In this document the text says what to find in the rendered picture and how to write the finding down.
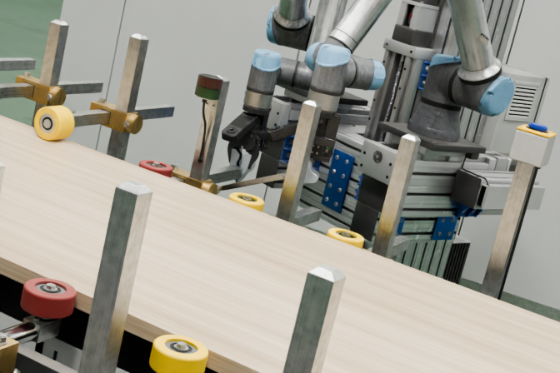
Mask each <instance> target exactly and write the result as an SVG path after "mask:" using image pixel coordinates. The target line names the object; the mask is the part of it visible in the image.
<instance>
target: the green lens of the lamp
mask: <svg viewBox="0 0 560 373"><path fill-rule="evenodd" d="M220 93H221V90H220V91H215V90H210V89H206V88H203V87H199V86H198V85H196V89H195V93H194V94H195V95H197V96H199V97H204V98H207V99H213V100H218V99H219V98H220Z"/></svg>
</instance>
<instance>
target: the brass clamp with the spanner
mask: <svg viewBox="0 0 560 373"><path fill-rule="evenodd" d="M177 169H178V170H177V171H175V170H172V177H177V178H180V179H183V180H184V182H183V183H185V184H188V185H189V186H192V187H196V188H198V189H201V190H204V191H207V192H210V193H212V194H214V195H217V191H218V188H217V185H216V184H215V183H212V180H210V179H208V180H205V181H199V180H197V179H194V178H192V177H190V172H187V171H185V170H183V169H180V168H177Z"/></svg>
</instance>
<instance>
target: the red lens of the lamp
mask: <svg viewBox="0 0 560 373"><path fill-rule="evenodd" d="M197 85H199V86H202V87H207V88H211V89H218V90H220V89H222V85H223V79H222V80H214V79H210V78H206V77H202V76H200V74H198V78H197Z"/></svg>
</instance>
